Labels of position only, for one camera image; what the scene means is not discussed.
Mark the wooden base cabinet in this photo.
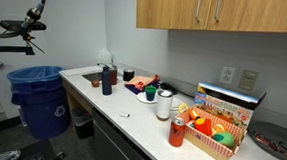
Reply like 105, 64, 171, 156
58, 78, 96, 122

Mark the orange towel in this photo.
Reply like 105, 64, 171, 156
124, 73, 161, 93

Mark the red cloth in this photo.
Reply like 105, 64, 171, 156
134, 73, 162, 92

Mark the navy blue cloth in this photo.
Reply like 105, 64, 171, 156
124, 80, 162, 97

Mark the green and blue cup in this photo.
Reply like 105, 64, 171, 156
143, 84, 158, 103

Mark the black cup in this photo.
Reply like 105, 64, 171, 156
121, 68, 136, 83

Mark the white paper plate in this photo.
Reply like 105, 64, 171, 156
135, 91, 160, 106

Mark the black handheld device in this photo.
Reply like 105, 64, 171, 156
159, 81, 180, 95

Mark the dark red tumbler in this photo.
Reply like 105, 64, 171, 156
108, 64, 119, 86

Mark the white tumbler brown base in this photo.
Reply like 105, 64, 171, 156
154, 88, 175, 123

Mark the navy water bottle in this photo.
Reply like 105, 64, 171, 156
99, 64, 115, 97

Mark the steel faucet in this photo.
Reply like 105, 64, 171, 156
96, 61, 114, 72

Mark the translucent plastic jug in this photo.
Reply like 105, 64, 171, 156
96, 47, 115, 68

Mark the yellow toy slice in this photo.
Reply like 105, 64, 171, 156
176, 101, 191, 116

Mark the small brown cup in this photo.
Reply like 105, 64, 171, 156
90, 79, 101, 89

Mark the steel sink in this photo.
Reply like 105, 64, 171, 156
80, 69, 105, 85

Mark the orange yellow toy fruit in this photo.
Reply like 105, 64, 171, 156
187, 109, 203, 122

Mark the red soda can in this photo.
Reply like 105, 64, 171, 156
167, 116, 188, 149

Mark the stainless dishwasher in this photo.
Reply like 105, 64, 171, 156
88, 108, 159, 160

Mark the red toy fries box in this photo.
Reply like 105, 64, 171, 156
192, 116, 214, 137

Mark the small black waste bin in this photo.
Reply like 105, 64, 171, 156
68, 106, 97, 141

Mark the blue play food box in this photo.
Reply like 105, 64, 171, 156
192, 80, 268, 133

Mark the orange toy slice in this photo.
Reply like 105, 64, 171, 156
211, 122, 228, 135

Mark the checkered cardboard basket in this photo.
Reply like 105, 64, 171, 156
173, 104, 248, 160

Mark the green toy ball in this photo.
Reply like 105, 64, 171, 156
210, 130, 237, 151

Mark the blue recycling bin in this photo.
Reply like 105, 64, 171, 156
2, 63, 75, 143

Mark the blue bin liner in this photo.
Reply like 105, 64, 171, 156
5, 63, 65, 89

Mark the dark round tray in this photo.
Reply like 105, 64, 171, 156
245, 119, 287, 160

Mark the grey plastic bag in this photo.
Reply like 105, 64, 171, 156
0, 148, 22, 160

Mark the white wall outlet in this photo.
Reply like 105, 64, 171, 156
218, 65, 238, 86

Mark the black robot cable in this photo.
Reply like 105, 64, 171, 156
0, 0, 48, 42

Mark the black stereo camera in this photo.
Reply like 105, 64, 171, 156
0, 18, 48, 34

